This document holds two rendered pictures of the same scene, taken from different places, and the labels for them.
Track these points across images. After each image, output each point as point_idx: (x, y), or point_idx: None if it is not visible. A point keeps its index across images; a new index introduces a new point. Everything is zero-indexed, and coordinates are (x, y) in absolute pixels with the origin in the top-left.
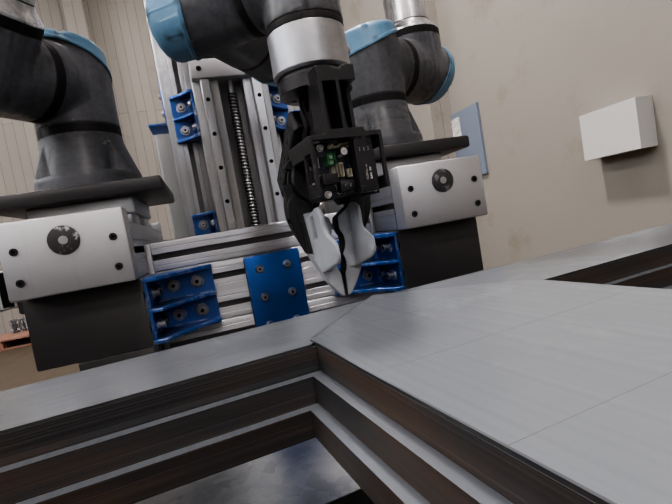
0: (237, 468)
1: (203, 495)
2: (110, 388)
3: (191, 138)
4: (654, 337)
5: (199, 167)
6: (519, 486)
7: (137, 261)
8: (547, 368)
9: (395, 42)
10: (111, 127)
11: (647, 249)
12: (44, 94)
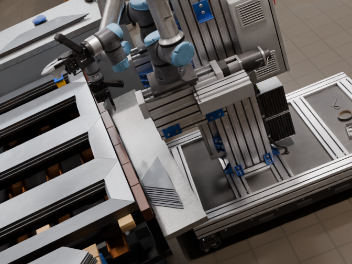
0: (135, 118)
1: (129, 117)
2: (83, 104)
3: None
4: (62, 134)
5: None
6: None
7: (136, 69)
8: (62, 129)
9: (150, 48)
10: (144, 26)
11: (92, 143)
12: (129, 22)
